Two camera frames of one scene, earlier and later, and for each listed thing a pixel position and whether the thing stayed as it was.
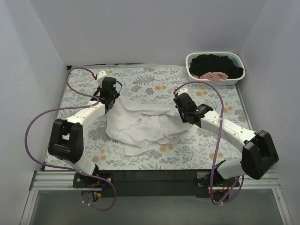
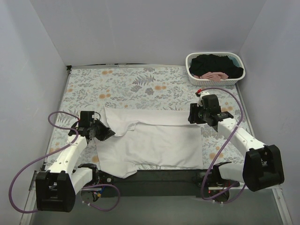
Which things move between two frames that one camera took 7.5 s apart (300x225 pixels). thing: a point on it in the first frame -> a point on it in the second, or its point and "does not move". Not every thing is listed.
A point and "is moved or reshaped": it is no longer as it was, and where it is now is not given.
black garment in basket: (215, 63) does not move
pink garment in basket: (214, 77) does not move
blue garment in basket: (235, 61) does not move
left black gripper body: (110, 103) -> (101, 132)
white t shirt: (138, 128) is moved or reshaped
